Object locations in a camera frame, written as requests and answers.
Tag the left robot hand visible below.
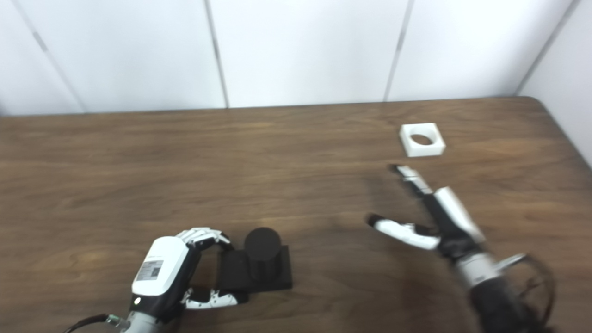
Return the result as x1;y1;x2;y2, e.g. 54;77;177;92
131;227;249;323

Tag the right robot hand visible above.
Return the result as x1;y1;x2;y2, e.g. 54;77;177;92
367;164;487;262

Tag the white square piece with hole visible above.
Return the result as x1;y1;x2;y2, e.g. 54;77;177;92
399;123;446;157

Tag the black peg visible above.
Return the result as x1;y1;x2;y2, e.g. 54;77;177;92
216;227;293;293

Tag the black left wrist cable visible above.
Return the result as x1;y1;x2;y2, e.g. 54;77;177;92
62;314;123;333

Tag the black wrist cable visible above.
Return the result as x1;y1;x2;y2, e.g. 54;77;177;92
497;252;558;329
62;314;123;333

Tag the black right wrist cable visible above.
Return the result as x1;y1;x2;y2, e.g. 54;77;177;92
497;252;558;329

